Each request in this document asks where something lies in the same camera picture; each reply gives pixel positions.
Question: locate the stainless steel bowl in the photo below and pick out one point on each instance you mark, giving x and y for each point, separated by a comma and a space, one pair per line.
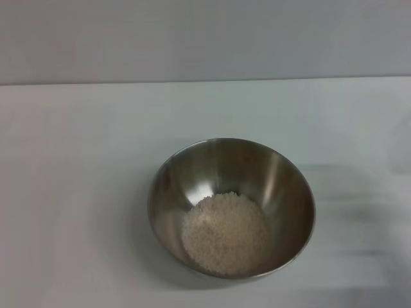
167, 199

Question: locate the white rice grains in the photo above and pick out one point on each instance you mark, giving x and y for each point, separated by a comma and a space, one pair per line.
224, 234

